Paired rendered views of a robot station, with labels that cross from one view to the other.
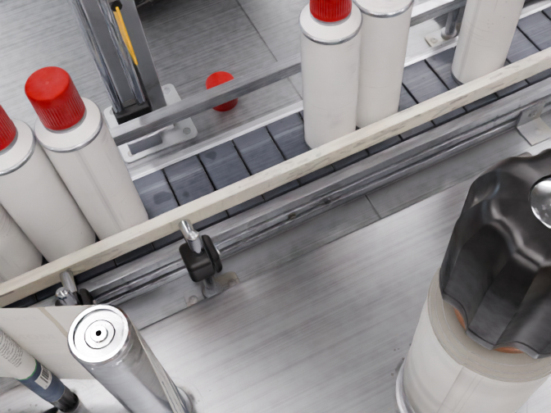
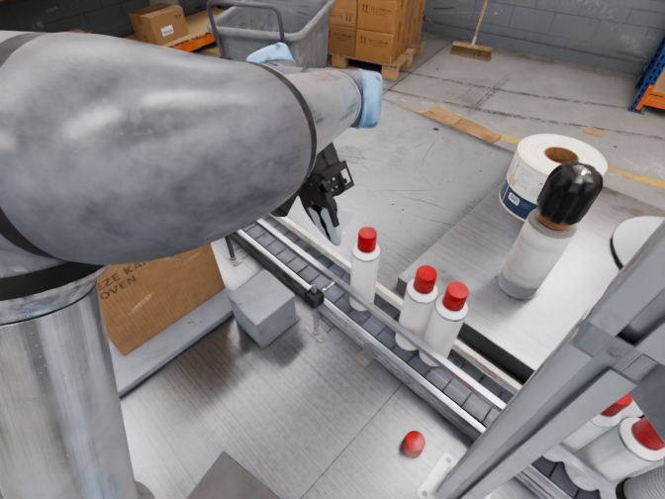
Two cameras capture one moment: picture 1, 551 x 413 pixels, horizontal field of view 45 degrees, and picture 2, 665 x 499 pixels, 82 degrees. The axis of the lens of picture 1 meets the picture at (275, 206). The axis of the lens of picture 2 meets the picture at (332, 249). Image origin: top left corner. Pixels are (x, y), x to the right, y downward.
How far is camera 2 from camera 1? 0.76 m
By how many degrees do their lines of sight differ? 62
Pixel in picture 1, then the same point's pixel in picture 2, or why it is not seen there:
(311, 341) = (534, 331)
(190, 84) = (410, 477)
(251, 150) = (461, 392)
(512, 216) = (594, 177)
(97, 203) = not seen: hidden behind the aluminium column
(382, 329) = (511, 308)
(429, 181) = not seen: hidden behind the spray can
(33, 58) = not seen: outside the picture
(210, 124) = (434, 447)
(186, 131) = (449, 459)
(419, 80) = (376, 324)
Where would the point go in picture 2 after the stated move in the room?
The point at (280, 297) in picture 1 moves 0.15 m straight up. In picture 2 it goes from (525, 349) to (559, 303)
